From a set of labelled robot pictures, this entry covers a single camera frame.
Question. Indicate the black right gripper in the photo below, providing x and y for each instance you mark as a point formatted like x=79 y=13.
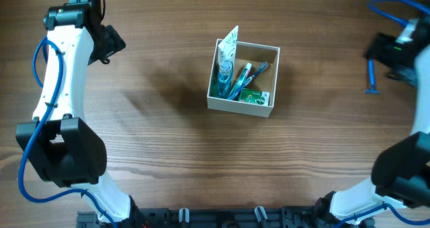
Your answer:
x=385 y=56

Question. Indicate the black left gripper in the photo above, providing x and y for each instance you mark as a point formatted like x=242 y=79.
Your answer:
x=113 y=42

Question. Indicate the blue disposable razor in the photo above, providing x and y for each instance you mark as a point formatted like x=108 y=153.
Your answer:
x=371 y=79

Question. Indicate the white patterned cream tube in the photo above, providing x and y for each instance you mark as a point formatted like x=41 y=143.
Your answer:
x=228 y=46

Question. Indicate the blue white toothbrush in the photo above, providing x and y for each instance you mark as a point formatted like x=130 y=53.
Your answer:
x=263 y=67

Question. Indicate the blue Listerine mouthwash bottle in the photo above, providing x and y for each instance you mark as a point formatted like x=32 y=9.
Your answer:
x=225 y=72

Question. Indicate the white square box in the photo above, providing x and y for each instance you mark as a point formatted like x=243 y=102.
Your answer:
x=267 y=81

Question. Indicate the Colgate toothpaste tube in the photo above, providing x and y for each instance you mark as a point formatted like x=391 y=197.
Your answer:
x=247 y=68

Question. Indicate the green Dettol soap pack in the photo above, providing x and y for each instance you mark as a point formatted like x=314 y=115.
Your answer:
x=251 y=96

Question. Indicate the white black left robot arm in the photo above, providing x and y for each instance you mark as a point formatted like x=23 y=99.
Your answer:
x=57 y=141

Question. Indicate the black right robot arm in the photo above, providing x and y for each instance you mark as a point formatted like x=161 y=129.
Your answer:
x=400 y=175

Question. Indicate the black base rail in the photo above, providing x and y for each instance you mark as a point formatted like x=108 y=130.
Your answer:
x=287 y=216

